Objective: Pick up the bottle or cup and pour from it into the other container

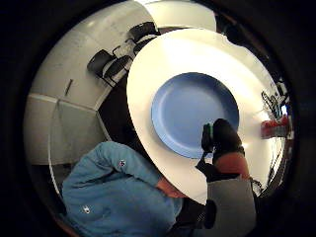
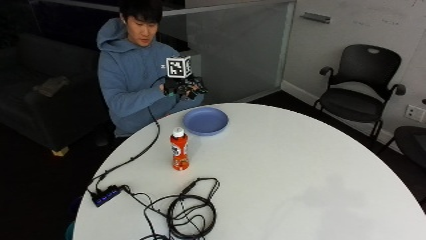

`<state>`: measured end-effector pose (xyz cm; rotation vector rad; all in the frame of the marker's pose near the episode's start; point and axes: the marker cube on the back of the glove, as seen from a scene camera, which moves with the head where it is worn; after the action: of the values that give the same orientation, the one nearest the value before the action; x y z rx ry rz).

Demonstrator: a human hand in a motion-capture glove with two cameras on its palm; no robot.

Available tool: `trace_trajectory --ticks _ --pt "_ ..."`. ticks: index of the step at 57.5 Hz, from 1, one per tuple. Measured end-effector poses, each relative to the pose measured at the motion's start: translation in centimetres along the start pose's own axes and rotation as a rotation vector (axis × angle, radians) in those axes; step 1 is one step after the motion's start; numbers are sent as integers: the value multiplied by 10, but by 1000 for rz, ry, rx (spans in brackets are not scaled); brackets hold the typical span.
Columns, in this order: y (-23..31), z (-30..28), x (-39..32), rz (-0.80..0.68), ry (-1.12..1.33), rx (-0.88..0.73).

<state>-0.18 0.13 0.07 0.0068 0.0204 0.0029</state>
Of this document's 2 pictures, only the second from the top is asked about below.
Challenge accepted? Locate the frosted glass partition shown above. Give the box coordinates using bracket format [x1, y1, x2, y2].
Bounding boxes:
[161, 0, 297, 105]

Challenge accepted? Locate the coiled black cable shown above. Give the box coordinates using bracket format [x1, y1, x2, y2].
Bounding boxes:
[121, 177, 221, 240]

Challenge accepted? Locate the orange bottle with white cap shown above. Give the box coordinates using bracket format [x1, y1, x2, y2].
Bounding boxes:
[169, 127, 191, 172]

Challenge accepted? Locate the white marker cube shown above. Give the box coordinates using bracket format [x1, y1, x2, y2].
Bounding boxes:
[165, 55, 193, 80]

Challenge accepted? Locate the black office chair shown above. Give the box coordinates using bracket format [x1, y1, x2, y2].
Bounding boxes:
[313, 44, 408, 141]

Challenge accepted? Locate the dark sofa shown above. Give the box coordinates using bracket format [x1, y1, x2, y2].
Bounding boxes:
[0, 32, 112, 157]

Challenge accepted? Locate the long black glove cable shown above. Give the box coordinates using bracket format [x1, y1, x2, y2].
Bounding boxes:
[87, 75, 169, 196]

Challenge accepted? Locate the blue plate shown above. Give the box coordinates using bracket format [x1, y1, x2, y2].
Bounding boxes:
[183, 106, 231, 137]

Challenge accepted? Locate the the person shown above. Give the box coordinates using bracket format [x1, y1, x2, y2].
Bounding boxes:
[96, 0, 207, 138]

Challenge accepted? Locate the black usb hub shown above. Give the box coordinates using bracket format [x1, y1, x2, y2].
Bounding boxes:
[91, 185, 124, 208]

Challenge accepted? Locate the grey wall-mounted tray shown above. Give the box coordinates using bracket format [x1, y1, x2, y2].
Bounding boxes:
[300, 12, 333, 25]

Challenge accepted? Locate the white wall socket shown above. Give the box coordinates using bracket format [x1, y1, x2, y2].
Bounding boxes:
[404, 104, 426, 123]

